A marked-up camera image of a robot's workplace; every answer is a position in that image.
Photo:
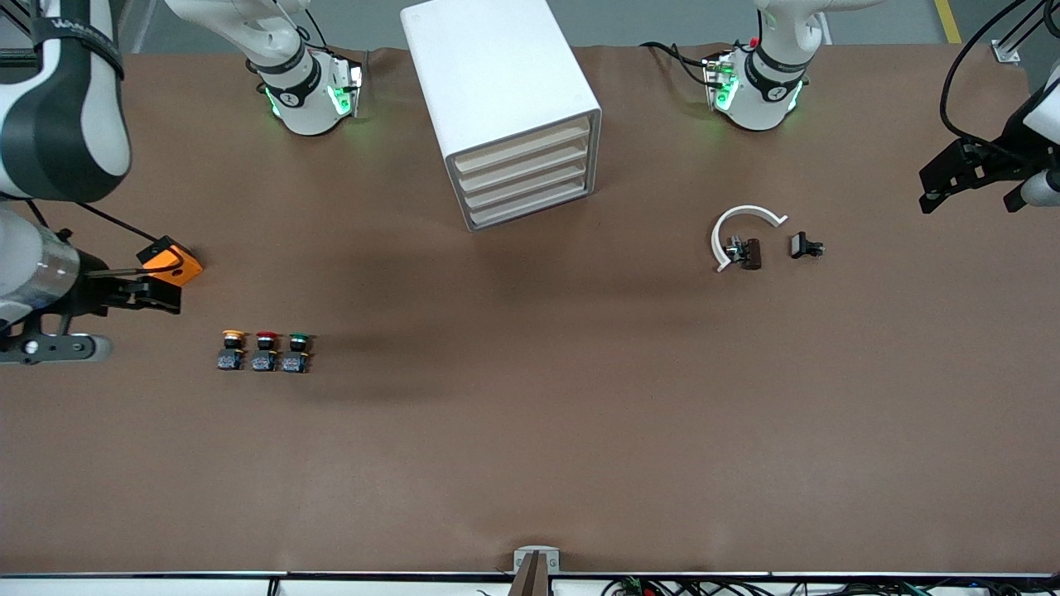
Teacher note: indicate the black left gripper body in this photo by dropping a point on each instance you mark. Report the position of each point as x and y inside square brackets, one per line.
[1009, 142]

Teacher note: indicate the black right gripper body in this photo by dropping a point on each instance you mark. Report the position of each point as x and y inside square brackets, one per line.
[89, 295]

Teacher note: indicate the green push button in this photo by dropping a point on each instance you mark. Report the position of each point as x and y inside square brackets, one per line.
[296, 352]

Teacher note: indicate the white drawer holding button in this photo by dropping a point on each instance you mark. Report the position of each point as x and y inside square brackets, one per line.
[530, 184]

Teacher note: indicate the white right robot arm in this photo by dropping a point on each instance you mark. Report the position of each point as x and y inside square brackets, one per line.
[66, 124]

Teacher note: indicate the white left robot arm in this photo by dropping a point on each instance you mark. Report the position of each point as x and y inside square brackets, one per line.
[758, 99]

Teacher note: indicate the yellow push button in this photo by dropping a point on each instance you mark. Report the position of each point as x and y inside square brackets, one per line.
[232, 349]

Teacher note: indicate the red push button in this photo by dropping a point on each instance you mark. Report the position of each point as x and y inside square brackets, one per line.
[265, 351]

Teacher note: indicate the orange box with black base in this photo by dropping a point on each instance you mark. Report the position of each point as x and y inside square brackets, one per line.
[178, 261]

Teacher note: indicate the small black clip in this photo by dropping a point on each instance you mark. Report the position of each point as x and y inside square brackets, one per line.
[802, 245]

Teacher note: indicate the white curved plastic arc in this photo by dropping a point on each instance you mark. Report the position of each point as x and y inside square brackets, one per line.
[719, 228]

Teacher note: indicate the brown paper table cover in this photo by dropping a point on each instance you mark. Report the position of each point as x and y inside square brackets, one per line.
[530, 414]

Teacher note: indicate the aluminium frame profile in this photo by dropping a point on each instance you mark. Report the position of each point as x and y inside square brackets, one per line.
[1014, 41]
[16, 33]

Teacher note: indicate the white table edge rail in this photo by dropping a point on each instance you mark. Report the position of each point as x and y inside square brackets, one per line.
[166, 586]

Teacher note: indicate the grey metal bracket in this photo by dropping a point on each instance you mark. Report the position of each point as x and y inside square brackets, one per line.
[537, 553]

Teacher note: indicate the brown camera support bar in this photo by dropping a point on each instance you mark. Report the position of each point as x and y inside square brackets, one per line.
[530, 579]

